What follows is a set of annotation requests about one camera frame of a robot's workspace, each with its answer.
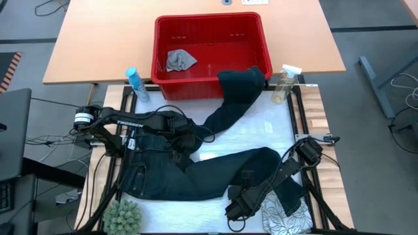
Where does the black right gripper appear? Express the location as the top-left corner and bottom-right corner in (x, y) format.
(224, 188), (263, 221)

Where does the white leaf-print cloth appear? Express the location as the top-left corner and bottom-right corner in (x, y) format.
(260, 191), (314, 235)

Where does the dark green garment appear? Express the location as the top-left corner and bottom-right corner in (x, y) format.
(118, 66), (308, 218)

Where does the grey cloth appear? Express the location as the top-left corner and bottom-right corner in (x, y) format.
(165, 48), (199, 72)

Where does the red plastic laundry basket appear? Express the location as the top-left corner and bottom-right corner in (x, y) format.
(150, 12), (274, 101)

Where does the blue spray bottle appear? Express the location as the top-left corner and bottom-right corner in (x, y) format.
(125, 67), (151, 102)

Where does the wooden table side board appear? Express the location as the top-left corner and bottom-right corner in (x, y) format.
(74, 84), (127, 231)
(299, 84), (355, 230)

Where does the small green potted plant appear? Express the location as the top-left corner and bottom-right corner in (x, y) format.
(103, 199), (143, 235)

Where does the clear spray bottle white trigger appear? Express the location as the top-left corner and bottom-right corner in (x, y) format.
(270, 64), (303, 105)

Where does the light wooden desk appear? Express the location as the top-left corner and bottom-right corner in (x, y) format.
(401, 0), (418, 25)
(42, 0), (346, 85)

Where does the black side desk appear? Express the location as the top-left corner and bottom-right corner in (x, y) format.
(0, 156), (86, 235)

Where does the grey desk leg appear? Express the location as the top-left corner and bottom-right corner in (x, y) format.
(358, 41), (418, 119)

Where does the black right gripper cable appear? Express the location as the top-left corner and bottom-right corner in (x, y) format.
(227, 215), (246, 233)

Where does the black aluminium table frame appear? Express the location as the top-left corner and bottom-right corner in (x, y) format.
(78, 83), (357, 235)

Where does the yellow cable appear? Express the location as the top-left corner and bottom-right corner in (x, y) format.
(85, 84), (96, 107)

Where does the black floor cable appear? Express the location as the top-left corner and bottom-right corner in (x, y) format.
(33, 0), (71, 17)
(387, 106), (418, 158)
(31, 97), (82, 108)

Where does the grey floor cable bundle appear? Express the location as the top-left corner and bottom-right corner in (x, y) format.
(24, 132), (93, 170)

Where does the white floor cable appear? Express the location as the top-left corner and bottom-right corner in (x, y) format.
(390, 72), (418, 111)

